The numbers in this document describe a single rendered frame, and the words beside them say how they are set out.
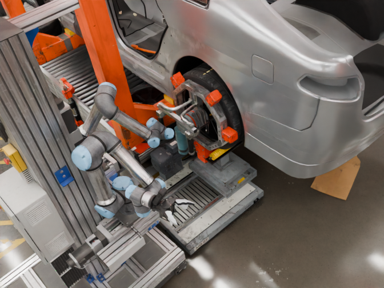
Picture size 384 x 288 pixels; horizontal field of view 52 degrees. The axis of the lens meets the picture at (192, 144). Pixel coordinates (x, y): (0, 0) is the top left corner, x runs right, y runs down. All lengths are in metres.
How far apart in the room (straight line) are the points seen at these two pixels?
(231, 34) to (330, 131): 0.78
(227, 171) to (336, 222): 0.96
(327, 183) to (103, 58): 2.13
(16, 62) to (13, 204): 0.76
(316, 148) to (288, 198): 1.17
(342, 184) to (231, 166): 0.97
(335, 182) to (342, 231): 0.49
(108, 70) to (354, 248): 2.23
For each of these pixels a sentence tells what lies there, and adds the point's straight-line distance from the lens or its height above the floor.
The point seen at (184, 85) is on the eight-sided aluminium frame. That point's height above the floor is 1.11.
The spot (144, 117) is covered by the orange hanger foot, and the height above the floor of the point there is 0.73.
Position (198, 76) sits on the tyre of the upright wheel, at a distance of 2.84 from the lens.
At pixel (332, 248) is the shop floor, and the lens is 3.28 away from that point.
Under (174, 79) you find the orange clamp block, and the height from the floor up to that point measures 1.11.
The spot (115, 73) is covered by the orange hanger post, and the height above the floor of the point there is 1.24.
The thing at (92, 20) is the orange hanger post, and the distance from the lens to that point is 2.70.
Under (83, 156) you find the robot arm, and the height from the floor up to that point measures 1.44.
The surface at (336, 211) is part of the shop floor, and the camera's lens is 3.48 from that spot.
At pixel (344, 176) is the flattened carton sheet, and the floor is 0.01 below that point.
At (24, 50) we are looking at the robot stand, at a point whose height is 1.94.
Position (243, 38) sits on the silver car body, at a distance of 2.34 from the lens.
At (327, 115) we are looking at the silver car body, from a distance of 2.24.
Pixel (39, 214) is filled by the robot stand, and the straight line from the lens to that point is 2.27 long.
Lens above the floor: 2.74
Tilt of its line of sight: 43 degrees down
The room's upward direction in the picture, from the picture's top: 9 degrees counter-clockwise
